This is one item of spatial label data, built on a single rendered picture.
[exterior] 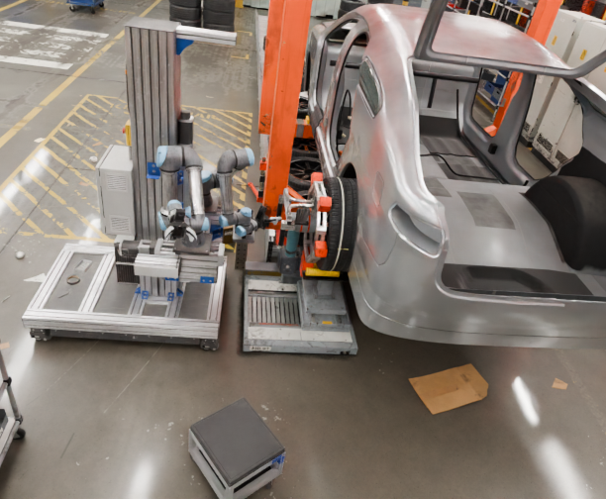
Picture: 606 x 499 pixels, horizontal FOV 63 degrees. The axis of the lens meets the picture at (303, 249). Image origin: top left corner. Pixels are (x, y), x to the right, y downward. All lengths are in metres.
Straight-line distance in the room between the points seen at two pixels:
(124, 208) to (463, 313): 2.09
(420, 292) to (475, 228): 1.18
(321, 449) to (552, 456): 1.50
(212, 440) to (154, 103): 1.84
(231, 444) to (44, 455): 1.07
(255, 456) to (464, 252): 1.83
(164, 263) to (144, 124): 0.84
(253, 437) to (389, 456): 0.92
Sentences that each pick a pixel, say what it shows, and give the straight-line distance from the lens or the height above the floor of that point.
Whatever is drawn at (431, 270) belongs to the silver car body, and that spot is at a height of 1.31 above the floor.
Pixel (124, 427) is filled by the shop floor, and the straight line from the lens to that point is 3.28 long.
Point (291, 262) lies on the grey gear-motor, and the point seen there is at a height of 0.36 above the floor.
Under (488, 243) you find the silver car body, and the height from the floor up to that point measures 0.96.
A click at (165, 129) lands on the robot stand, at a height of 1.50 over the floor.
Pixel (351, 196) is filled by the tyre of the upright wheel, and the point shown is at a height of 1.15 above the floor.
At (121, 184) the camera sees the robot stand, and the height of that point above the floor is 1.13.
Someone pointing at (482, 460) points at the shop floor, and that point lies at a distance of 3.52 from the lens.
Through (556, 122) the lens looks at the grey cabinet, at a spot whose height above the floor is 0.62.
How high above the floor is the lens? 2.65
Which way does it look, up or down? 35 degrees down
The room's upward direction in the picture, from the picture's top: 10 degrees clockwise
